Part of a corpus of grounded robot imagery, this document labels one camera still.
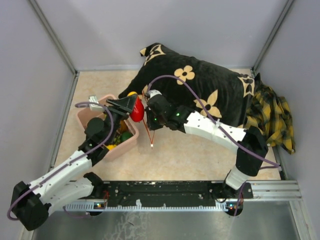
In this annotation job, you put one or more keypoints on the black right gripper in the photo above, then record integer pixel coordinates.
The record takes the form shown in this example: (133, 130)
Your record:
(151, 126)

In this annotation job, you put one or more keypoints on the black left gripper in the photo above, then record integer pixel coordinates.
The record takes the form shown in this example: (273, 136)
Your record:
(123, 105)

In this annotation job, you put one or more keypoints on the red toy pepper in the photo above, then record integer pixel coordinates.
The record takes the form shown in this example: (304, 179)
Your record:
(138, 112)

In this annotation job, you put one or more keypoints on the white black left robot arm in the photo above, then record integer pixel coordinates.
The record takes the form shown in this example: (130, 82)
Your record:
(32, 203)

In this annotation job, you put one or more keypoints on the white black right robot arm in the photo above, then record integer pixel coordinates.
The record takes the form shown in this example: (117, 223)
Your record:
(248, 145)

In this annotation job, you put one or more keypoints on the brown toy kiwi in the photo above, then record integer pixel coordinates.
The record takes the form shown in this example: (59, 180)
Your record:
(123, 127)

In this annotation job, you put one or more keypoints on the green toy lime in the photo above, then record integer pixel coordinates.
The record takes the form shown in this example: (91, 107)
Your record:
(125, 136)

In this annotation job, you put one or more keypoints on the green toy grapes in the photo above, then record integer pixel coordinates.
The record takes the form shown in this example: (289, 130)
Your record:
(117, 140)

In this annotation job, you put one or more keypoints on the pink plastic basket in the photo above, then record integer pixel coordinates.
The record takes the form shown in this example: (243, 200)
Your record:
(120, 147)

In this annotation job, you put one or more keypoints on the yellow toy lemon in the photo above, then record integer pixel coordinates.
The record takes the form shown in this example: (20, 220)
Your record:
(111, 146)

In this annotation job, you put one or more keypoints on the black floral pillow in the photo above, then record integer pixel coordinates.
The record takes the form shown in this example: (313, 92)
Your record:
(203, 86)

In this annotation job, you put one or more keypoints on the yellow plaid shirt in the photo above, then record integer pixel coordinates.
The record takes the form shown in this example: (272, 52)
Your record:
(271, 114)

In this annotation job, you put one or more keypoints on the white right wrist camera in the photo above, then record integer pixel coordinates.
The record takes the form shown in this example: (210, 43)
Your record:
(152, 93)

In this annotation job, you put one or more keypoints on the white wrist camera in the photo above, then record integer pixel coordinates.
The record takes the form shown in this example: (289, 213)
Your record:
(152, 93)
(94, 105)

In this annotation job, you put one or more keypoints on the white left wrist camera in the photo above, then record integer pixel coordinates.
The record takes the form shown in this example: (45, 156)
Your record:
(94, 105)

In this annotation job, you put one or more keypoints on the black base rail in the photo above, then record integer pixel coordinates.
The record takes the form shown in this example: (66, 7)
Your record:
(167, 193)

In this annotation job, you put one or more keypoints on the aluminium frame rail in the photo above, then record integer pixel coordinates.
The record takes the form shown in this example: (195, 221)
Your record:
(263, 191)

